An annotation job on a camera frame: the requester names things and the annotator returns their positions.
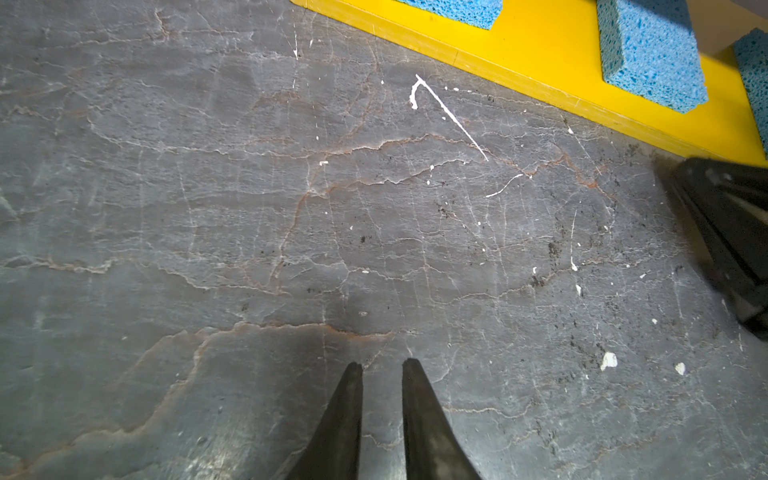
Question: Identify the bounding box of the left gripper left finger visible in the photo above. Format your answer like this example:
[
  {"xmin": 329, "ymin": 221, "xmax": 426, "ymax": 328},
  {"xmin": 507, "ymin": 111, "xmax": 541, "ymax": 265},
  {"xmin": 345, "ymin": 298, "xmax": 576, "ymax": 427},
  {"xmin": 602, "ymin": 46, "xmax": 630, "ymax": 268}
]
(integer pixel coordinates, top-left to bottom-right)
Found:
[{"xmin": 287, "ymin": 362, "xmax": 363, "ymax": 479}]

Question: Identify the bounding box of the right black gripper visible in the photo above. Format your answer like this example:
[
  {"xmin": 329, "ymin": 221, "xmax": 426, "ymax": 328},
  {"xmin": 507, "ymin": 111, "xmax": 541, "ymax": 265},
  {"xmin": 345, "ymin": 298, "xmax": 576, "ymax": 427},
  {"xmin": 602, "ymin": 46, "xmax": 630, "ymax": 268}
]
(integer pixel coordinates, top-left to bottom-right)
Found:
[{"xmin": 672, "ymin": 158, "xmax": 767, "ymax": 330}]

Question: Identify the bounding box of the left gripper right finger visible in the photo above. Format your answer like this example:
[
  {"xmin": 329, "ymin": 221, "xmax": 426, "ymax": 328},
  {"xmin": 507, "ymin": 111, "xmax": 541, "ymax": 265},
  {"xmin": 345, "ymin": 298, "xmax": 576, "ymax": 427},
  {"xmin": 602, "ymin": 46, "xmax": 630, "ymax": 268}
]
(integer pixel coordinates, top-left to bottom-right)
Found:
[{"xmin": 402, "ymin": 358, "xmax": 480, "ymax": 479}]

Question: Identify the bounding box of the blue sponge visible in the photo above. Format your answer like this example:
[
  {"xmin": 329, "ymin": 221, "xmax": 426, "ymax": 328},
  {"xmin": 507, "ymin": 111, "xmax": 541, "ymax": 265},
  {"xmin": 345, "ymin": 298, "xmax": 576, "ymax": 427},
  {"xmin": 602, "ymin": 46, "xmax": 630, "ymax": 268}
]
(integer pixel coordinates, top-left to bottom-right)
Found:
[
  {"xmin": 400, "ymin": 0, "xmax": 503, "ymax": 30},
  {"xmin": 596, "ymin": 0, "xmax": 708, "ymax": 114},
  {"xmin": 732, "ymin": 28, "xmax": 767, "ymax": 153}
]

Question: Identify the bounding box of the yellow pink blue shelf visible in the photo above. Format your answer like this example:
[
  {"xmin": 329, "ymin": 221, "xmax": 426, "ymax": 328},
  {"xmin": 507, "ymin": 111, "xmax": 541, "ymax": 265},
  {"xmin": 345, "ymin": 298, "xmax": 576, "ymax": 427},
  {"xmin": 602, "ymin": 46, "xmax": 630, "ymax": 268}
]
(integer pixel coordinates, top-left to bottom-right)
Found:
[{"xmin": 301, "ymin": 1, "xmax": 767, "ymax": 167}]

